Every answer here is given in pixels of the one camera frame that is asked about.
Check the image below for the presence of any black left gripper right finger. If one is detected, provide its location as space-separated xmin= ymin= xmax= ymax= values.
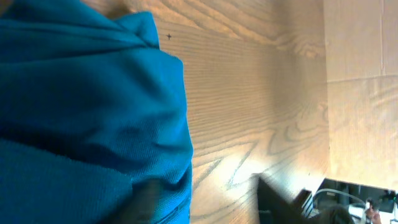
xmin=257 ymin=177 xmax=314 ymax=224

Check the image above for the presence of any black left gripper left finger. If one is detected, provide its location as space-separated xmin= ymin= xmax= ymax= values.
xmin=105 ymin=179 xmax=163 ymax=224

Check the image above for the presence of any teal blue t-shirt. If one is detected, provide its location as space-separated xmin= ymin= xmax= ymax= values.
xmin=1 ymin=0 xmax=193 ymax=223

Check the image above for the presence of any brown cardboard box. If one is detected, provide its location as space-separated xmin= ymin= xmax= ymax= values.
xmin=324 ymin=0 xmax=397 ymax=189

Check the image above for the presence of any black mounting rail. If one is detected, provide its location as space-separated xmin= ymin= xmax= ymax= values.
xmin=294 ymin=179 xmax=397 ymax=224

